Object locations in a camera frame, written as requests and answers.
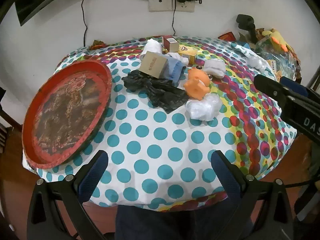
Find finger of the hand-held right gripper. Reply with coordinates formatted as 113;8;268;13
279;76;316;98
254;74;308;103

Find beige cardboard box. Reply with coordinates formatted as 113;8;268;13
138;51;171;80

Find clear plastic bag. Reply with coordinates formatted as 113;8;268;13
246;54;269;72
185;92;222;120

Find white power wall socket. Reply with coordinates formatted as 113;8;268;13
172;0;195;13

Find red foil wrapper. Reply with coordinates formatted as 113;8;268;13
89;39;107;50

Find orange toy fish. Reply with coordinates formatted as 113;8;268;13
183;65;214;100

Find black plastic bag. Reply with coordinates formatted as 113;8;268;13
122;69;190;114

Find yellow crocheted toy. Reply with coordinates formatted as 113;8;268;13
261;29;290;52

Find clear bag of goods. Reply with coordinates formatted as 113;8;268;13
255;36;302;79

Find red and tan small box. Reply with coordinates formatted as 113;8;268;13
162;35;179;53

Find white single-hole wall plate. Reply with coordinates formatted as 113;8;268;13
149;0;173;12

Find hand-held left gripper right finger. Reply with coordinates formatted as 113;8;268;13
211;150;298;240

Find blue sock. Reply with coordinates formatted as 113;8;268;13
164;56;186;84

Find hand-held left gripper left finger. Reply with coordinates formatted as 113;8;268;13
26;150;110;240

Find yellow medicine box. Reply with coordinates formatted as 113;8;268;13
266;59;280;73
177;45;198;64

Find black hanging cable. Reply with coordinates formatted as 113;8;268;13
80;0;88;47

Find wooden chair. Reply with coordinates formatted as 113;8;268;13
0;86;17;155

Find black adapter cable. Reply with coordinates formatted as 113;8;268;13
171;1;179;37

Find red round tray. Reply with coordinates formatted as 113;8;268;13
22;60;113;169

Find red snack packet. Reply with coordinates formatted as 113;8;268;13
218;32;236;41

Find polka dot tablecloth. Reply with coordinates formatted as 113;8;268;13
22;36;298;213

